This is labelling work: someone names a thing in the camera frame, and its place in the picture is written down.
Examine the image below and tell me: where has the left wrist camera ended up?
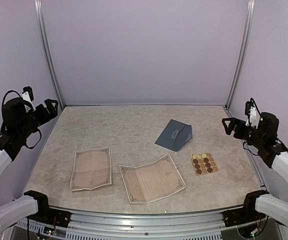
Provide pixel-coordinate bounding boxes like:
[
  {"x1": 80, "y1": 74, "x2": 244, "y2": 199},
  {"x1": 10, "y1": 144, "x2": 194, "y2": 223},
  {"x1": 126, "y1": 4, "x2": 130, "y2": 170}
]
[{"x1": 21, "y1": 86, "x2": 36, "y2": 112}]

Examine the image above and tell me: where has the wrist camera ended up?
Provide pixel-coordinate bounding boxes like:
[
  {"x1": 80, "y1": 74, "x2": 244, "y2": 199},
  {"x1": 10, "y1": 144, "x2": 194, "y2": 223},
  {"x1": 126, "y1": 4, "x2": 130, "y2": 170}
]
[
  {"x1": 245, "y1": 98, "x2": 257, "y2": 127},
  {"x1": 21, "y1": 86, "x2": 36, "y2": 112}
]

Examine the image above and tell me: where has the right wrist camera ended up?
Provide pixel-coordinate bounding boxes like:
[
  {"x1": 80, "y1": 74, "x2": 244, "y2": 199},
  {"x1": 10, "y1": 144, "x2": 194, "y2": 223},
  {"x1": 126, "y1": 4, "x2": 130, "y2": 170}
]
[{"x1": 245, "y1": 98, "x2": 257, "y2": 127}]

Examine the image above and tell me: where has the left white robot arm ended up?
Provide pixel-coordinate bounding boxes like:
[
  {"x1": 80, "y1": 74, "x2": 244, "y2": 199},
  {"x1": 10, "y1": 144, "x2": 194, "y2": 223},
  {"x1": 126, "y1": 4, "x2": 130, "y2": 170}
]
[{"x1": 0, "y1": 86, "x2": 58, "y2": 235}]

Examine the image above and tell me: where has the aluminium frame post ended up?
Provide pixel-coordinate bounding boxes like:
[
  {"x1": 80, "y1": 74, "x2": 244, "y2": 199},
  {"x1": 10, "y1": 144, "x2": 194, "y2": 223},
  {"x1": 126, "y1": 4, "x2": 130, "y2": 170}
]
[
  {"x1": 225, "y1": 0, "x2": 256, "y2": 112},
  {"x1": 34, "y1": 0, "x2": 65, "y2": 110}
]

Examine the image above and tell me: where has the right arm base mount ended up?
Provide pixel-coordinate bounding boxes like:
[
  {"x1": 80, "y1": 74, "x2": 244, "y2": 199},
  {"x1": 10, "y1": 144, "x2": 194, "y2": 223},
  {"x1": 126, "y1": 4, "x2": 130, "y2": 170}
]
[{"x1": 223, "y1": 207, "x2": 266, "y2": 228}]

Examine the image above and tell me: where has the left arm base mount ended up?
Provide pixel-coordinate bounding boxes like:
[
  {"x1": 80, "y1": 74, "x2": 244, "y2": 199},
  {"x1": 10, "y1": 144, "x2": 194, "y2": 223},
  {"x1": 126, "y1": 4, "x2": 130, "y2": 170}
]
[{"x1": 28, "y1": 208, "x2": 71, "y2": 228}]

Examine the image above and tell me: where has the blue paper envelope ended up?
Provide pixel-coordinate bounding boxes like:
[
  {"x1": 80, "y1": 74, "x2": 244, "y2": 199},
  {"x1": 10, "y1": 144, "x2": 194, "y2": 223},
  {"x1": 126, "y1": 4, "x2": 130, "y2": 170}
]
[{"x1": 155, "y1": 119, "x2": 193, "y2": 152}]

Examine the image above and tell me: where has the beige letter left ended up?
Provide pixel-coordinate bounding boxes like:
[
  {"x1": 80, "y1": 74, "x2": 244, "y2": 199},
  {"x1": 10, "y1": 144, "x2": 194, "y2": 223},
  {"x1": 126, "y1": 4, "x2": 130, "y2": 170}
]
[{"x1": 69, "y1": 147, "x2": 112, "y2": 192}]

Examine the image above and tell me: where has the front aluminium rail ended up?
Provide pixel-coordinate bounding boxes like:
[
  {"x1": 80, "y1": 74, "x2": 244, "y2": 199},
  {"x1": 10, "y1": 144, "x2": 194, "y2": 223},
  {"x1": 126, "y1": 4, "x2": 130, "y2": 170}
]
[{"x1": 8, "y1": 204, "x2": 284, "y2": 240}]

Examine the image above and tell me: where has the brown sticker sheet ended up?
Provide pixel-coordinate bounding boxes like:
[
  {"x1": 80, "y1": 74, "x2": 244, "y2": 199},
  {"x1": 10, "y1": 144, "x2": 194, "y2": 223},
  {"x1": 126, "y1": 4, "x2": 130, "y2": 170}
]
[{"x1": 190, "y1": 152, "x2": 219, "y2": 176}]

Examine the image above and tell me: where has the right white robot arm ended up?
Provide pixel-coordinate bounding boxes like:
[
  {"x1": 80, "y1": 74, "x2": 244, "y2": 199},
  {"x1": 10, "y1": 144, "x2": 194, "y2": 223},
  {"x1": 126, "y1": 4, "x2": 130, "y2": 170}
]
[{"x1": 222, "y1": 112, "x2": 288, "y2": 228}]

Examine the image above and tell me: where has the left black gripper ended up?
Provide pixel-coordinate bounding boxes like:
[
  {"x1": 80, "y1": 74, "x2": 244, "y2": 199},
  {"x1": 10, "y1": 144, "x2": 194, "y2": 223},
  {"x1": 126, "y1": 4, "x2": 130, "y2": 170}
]
[{"x1": 17, "y1": 98, "x2": 57, "y2": 139}]

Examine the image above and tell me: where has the beige letter with border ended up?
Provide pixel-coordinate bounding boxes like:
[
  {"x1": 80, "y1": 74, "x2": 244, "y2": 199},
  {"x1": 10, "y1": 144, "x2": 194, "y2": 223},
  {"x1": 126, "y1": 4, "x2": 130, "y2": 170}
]
[{"x1": 119, "y1": 154, "x2": 186, "y2": 205}]

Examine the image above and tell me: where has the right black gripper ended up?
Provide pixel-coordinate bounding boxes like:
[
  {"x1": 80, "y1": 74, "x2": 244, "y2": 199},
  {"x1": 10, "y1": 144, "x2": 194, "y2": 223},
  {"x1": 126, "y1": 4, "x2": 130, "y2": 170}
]
[{"x1": 222, "y1": 117, "x2": 266, "y2": 149}]

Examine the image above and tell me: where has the right aluminium frame post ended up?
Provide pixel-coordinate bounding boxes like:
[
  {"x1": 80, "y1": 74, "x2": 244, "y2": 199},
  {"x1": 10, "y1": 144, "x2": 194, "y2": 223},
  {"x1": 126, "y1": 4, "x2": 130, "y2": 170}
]
[{"x1": 225, "y1": 0, "x2": 256, "y2": 112}]

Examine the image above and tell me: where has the left aluminium frame post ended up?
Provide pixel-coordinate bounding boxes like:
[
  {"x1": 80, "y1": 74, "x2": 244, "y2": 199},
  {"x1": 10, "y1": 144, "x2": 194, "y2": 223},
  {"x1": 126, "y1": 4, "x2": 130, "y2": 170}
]
[{"x1": 34, "y1": 0, "x2": 65, "y2": 110}]

